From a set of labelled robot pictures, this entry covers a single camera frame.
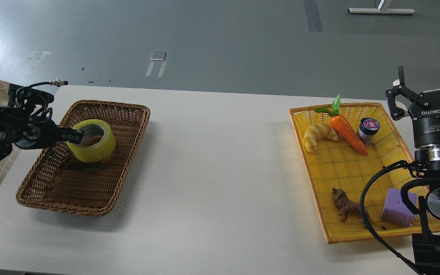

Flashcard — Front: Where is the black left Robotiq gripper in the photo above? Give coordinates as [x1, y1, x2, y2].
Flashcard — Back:
[14, 115, 84, 150]

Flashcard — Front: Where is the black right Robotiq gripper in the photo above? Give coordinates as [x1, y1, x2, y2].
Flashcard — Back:
[385, 52, 440, 150]

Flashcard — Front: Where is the yellow woven tray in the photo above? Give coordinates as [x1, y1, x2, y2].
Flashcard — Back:
[289, 102, 421, 244]

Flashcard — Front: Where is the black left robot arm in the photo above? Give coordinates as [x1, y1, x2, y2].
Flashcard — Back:
[0, 79, 84, 161]

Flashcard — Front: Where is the brown toy lion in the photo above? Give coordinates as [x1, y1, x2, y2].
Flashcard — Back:
[331, 188, 386, 230]

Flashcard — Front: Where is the small dark jar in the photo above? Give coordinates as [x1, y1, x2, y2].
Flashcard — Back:
[357, 117, 380, 147]

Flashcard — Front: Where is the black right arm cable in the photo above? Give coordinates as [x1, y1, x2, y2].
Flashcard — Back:
[359, 160, 433, 275]

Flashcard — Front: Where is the purple foam cube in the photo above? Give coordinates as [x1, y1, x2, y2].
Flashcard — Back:
[380, 187, 415, 227]

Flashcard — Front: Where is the toy carrot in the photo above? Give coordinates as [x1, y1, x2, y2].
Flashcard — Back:
[314, 94, 369, 156]

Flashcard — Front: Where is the yellow tape roll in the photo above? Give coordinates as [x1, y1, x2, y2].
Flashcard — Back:
[67, 119, 116, 163]

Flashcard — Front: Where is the brown wicker basket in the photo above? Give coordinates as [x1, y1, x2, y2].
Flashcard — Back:
[16, 100, 150, 216]

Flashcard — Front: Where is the white metal stand base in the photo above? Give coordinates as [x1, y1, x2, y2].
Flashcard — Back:
[347, 0, 416, 15]

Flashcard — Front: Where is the toy croissant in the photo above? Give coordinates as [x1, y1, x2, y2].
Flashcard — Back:
[302, 123, 340, 153]

